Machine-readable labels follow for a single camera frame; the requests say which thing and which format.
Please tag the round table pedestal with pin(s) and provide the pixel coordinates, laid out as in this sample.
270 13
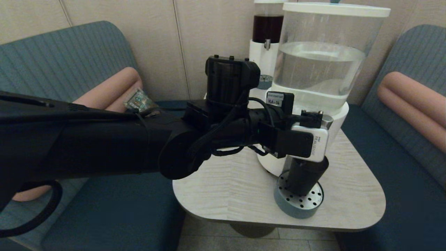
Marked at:
252 230

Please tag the small dark drink dispenser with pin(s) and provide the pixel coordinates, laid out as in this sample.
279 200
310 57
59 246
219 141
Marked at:
266 31

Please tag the large blue perforated drip tray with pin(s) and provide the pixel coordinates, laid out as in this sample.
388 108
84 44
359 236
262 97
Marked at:
296 209

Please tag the short pink bolster cushion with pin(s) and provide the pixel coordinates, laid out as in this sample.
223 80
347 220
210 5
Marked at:
414 104

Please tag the small blue drip tray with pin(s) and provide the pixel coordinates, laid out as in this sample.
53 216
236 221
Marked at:
266 83

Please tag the clear snack bag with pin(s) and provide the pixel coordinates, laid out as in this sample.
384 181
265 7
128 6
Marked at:
139 101

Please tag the black plastic cup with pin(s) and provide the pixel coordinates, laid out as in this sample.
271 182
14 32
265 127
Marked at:
305 176

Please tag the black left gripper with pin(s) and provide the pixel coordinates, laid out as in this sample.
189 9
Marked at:
285 143

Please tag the long pink bolster cushion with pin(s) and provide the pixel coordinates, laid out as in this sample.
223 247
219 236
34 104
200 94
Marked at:
111 87

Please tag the blue dispenser lid knob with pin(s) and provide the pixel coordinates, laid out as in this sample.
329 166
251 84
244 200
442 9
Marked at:
336 1

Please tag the large clear water dispenser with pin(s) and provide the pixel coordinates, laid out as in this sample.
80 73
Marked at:
313 69

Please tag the teal bench with snack bag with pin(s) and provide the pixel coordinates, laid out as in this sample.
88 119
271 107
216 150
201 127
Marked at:
52 62

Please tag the silver water dispenser tap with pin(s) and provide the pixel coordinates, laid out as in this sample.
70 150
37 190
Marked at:
329 122

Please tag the teal empty bench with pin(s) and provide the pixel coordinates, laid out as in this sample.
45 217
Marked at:
400 195

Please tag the small silver dispenser tap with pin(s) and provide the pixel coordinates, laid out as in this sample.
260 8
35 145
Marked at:
267 44

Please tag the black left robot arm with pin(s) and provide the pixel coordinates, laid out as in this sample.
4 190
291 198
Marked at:
87 139

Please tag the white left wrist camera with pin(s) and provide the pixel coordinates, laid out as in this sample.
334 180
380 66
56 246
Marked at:
318 143

